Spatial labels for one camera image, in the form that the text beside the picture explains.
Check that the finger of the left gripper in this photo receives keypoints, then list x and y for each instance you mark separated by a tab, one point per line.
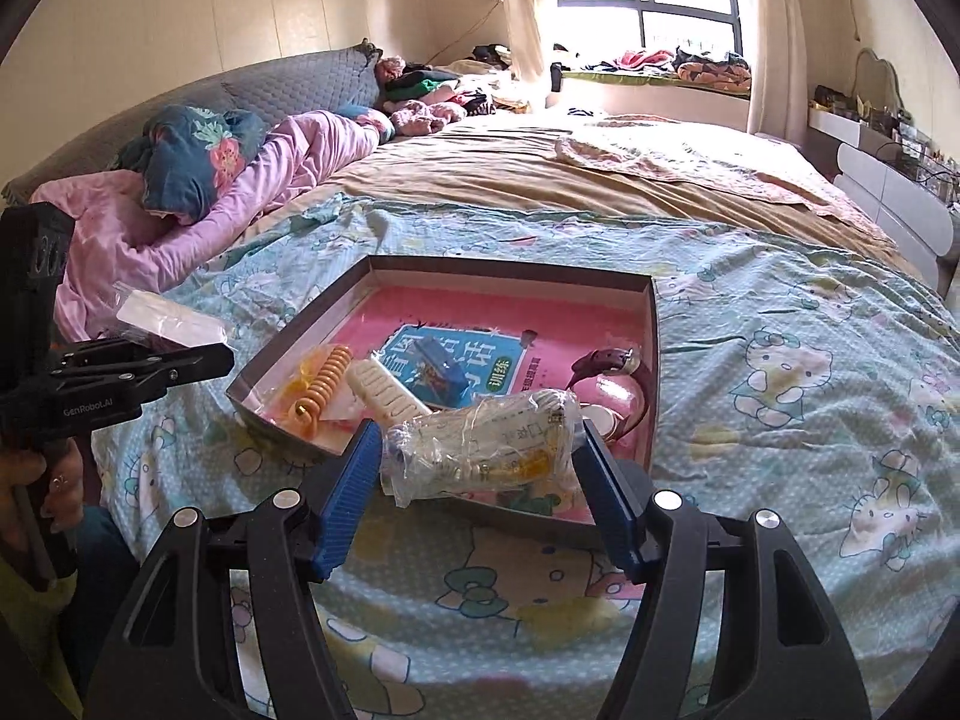
108	397
119	360

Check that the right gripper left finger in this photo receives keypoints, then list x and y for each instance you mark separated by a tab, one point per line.
173	652

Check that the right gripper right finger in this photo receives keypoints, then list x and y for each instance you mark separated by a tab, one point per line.
782	652

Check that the pink packet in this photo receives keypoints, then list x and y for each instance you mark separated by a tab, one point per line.
158	322

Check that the bag with yellow hoop earrings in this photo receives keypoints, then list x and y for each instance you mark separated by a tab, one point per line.
307	393

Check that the cream hair claw clip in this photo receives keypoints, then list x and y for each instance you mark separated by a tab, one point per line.
387	399

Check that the small blue box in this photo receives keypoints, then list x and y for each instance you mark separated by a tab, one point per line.
441	373

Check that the clear bag with bracelet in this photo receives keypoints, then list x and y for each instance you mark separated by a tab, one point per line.
497	444

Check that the dark floral pillow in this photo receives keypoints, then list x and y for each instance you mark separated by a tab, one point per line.
189	156

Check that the pink book in tray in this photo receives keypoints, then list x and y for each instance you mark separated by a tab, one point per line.
502	394

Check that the dark cardboard box tray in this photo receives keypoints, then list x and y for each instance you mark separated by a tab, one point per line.
454	331

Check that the hello kitty green bedsheet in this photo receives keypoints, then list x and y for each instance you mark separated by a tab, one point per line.
793	376

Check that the grey quilted headboard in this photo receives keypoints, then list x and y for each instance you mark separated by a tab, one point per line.
327	80

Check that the clothes pile by headboard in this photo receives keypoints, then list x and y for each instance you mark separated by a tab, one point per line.
422	99

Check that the tan bed blanket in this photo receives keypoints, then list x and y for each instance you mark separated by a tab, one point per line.
619	165

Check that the white grey dressing table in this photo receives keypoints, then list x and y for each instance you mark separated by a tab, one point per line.
860	162

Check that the heart shaped mirror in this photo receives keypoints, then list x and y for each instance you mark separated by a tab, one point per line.
875	86

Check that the clothes pile on windowsill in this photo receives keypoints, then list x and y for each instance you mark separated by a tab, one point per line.
729	75

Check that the cream curtain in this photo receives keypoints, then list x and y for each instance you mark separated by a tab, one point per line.
775	48

